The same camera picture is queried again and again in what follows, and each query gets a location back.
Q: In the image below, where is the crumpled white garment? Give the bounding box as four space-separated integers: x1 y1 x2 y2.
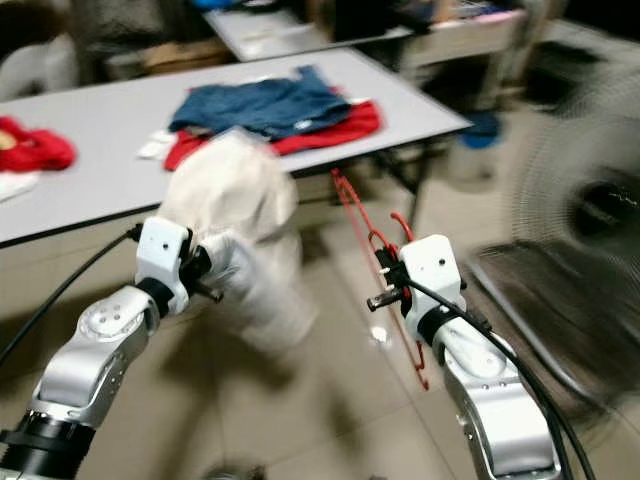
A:
0 170 41 201

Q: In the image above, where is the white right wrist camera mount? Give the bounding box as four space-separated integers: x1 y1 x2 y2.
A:
398 235 466 341

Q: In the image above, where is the black standing fan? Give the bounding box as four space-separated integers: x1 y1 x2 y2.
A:
465 60 640 421

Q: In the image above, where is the red wire hanger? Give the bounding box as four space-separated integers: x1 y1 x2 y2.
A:
328 168 431 391

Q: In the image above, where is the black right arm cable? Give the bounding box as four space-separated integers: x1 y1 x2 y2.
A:
405 280 576 480

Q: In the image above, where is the blue denim garment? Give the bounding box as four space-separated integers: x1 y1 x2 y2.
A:
168 66 351 141

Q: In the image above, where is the long grey table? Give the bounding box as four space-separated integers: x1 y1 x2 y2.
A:
205 0 526 63

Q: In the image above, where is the white cotton garment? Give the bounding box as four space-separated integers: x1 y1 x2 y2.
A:
155 130 319 353

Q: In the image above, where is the white plastic chair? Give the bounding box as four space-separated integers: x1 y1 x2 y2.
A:
0 40 66 101

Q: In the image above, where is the flat brown cardboard box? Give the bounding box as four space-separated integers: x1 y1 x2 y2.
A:
140 38 231 76

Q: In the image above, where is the small white cloth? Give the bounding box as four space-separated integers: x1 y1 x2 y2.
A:
138 130 181 161

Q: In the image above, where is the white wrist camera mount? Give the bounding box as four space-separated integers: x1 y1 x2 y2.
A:
135 215 196 316
398 235 466 341

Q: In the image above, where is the grey folding table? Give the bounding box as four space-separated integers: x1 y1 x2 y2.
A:
0 47 473 246

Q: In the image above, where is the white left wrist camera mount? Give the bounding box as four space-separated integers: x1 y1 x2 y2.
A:
135 215 196 316

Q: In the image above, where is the red garment tan label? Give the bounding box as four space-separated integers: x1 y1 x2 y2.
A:
0 117 77 173

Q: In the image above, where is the blue lidded bin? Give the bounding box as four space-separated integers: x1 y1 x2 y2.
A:
455 110 501 149

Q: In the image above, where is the large red garment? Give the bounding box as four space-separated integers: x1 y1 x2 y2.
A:
165 100 383 171

